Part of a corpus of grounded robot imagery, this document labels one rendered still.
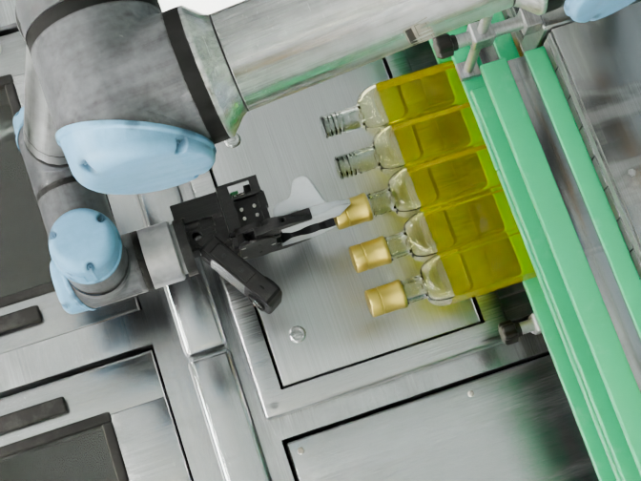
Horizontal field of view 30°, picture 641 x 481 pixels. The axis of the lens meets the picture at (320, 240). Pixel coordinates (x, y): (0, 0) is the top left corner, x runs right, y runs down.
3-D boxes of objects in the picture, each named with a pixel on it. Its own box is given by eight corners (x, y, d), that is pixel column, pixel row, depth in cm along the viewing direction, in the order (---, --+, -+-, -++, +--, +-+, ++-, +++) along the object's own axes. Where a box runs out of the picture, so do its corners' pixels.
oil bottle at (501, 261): (571, 219, 150) (411, 271, 148) (582, 205, 145) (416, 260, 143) (589, 261, 149) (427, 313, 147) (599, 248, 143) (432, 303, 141)
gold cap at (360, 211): (362, 198, 150) (329, 208, 149) (363, 188, 146) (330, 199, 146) (372, 223, 149) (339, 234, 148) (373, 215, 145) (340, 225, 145)
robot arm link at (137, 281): (59, 310, 139) (72, 324, 147) (150, 281, 140) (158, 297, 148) (41, 247, 140) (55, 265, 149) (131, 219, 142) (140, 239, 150)
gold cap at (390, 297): (396, 277, 146) (361, 287, 145) (402, 282, 142) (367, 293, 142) (403, 303, 146) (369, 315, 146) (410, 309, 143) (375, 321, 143)
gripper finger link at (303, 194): (335, 159, 144) (262, 186, 144) (351, 204, 142) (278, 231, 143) (338, 167, 147) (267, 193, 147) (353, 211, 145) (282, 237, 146)
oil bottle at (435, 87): (505, 57, 156) (350, 105, 154) (512, 39, 151) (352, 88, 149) (520, 95, 155) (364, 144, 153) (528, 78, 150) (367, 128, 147)
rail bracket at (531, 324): (584, 296, 156) (488, 327, 155) (597, 284, 150) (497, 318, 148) (595, 324, 155) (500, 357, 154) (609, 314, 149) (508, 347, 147)
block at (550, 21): (570, 21, 148) (518, 37, 147) (589, -14, 139) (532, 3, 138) (581, 47, 147) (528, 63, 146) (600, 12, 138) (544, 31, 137)
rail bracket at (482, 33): (515, 45, 149) (421, 73, 148) (543, -18, 133) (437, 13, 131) (524, 66, 148) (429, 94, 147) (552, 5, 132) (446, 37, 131)
